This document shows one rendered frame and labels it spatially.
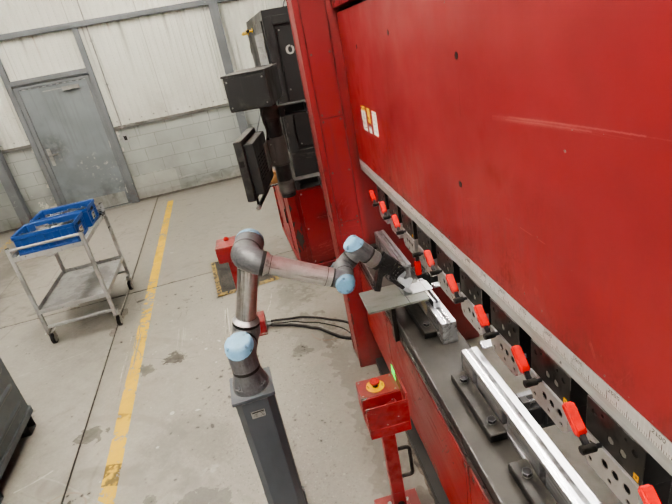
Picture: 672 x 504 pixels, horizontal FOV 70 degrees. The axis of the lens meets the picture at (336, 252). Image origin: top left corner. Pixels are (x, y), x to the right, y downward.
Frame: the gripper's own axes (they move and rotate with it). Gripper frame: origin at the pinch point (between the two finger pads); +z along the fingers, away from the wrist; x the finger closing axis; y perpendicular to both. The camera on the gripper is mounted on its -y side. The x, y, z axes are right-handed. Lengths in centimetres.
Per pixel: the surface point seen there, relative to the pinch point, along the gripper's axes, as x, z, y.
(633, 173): -118, -61, 50
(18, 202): 671, -234, -358
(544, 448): -91, 6, 1
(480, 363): -53, 7, 2
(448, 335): -26.4, 11.5, -1.3
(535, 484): -95, 7, -8
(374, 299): -0.2, -8.9, -11.8
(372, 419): -41, -1, -40
